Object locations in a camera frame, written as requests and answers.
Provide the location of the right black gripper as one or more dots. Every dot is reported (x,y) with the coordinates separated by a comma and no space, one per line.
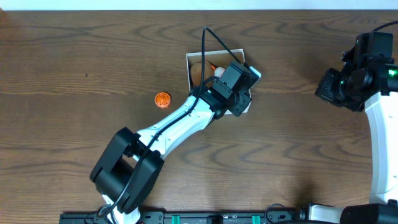
(325,91)

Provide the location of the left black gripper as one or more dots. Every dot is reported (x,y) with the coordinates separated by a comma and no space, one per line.
(241,104)

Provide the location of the pink pig toy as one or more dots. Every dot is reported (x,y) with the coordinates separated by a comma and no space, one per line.
(218,71)

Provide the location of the white cardboard box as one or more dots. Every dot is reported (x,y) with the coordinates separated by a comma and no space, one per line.
(219,58)

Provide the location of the brown plush toy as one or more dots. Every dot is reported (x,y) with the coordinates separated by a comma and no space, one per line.
(196,72)

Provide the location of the orange patterned ball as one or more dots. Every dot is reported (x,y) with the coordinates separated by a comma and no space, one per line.
(162,100)

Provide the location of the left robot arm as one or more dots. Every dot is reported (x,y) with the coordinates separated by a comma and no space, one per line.
(131,163)

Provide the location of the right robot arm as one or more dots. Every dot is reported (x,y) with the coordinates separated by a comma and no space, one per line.
(381,112)

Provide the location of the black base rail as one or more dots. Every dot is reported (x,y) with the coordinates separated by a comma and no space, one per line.
(158,217)

